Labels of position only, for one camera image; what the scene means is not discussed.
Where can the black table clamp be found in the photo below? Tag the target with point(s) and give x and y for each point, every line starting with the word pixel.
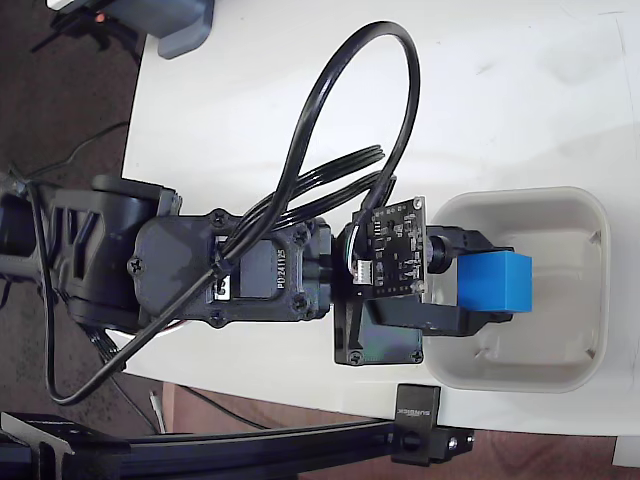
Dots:
pixel 415 415

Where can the black camera circuit board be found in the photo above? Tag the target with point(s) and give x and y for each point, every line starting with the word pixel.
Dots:
pixel 395 250

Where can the black stand with red light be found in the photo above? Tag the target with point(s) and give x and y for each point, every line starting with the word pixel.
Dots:
pixel 107 22

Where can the black aluminium frame rail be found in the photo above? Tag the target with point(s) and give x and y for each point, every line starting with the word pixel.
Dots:
pixel 250 445

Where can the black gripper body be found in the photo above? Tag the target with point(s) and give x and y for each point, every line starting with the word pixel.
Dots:
pixel 380 345

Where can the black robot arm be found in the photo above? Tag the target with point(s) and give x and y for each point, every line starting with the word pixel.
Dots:
pixel 165 250

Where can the white plastic tray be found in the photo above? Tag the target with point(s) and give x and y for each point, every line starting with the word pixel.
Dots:
pixel 550 360

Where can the blue cube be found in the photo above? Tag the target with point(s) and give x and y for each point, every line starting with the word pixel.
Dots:
pixel 495 280

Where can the gray plastic housing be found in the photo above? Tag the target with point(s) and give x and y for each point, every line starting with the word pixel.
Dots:
pixel 180 30

